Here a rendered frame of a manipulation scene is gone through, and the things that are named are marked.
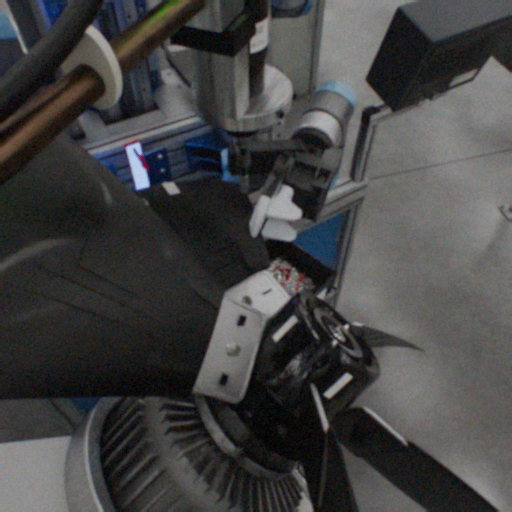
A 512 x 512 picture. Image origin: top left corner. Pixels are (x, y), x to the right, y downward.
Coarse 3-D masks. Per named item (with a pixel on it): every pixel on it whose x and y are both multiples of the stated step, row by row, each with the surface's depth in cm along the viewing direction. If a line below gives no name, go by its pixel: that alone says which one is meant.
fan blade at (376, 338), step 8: (360, 328) 74; (368, 328) 78; (368, 336) 68; (376, 336) 70; (384, 336) 72; (392, 336) 77; (368, 344) 61; (376, 344) 63; (384, 344) 64; (392, 344) 66; (400, 344) 68; (408, 344) 71; (424, 352) 74
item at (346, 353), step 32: (320, 320) 46; (288, 352) 43; (320, 352) 42; (352, 352) 46; (256, 384) 46; (288, 384) 43; (320, 384) 42; (352, 384) 43; (224, 416) 44; (256, 416) 45; (288, 416) 45; (256, 448) 43; (288, 448) 45
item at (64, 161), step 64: (0, 192) 31; (64, 192) 34; (128, 192) 38; (0, 256) 29; (64, 256) 32; (128, 256) 36; (192, 256) 41; (0, 320) 29; (64, 320) 32; (128, 320) 35; (192, 320) 40; (0, 384) 28; (64, 384) 31; (128, 384) 35; (192, 384) 40
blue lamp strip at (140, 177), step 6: (138, 144) 72; (138, 150) 73; (132, 156) 73; (132, 162) 74; (138, 162) 75; (132, 168) 75; (138, 168) 75; (138, 174) 76; (144, 174) 77; (138, 180) 77; (144, 180) 78; (138, 186) 78; (144, 186) 79
